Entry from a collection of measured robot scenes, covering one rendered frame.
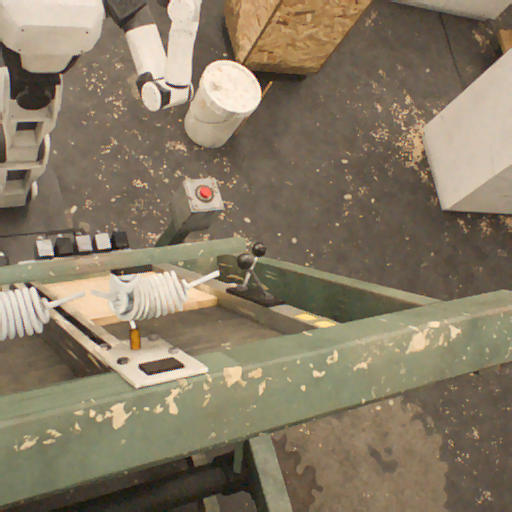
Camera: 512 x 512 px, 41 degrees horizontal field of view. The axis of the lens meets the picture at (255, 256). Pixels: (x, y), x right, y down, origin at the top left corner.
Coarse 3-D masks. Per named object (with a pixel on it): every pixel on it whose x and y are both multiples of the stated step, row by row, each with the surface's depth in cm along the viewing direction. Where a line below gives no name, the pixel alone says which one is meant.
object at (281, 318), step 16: (160, 272) 201; (176, 272) 192; (192, 272) 191; (208, 288) 172; (224, 288) 168; (224, 304) 164; (240, 304) 157; (256, 304) 150; (272, 320) 145; (288, 320) 139; (304, 320) 134; (320, 320) 134
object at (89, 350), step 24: (48, 288) 162; (120, 288) 94; (72, 312) 137; (48, 336) 138; (72, 336) 120; (96, 336) 120; (72, 360) 122; (96, 360) 107; (120, 360) 91; (144, 360) 92; (192, 360) 91; (144, 384) 84
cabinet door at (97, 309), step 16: (64, 288) 189; (80, 288) 188; (96, 288) 187; (192, 288) 179; (80, 304) 169; (96, 304) 168; (192, 304) 164; (208, 304) 166; (96, 320) 153; (112, 320) 155
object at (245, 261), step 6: (240, 258) 145; (246, 258) 145; (252, 258) 146; (240, 264) 145; (246, 264) 145; (252, 264) 146; (252, 270) 147; (252, 276) 148; (258, 282) 148; (264, 294) 149
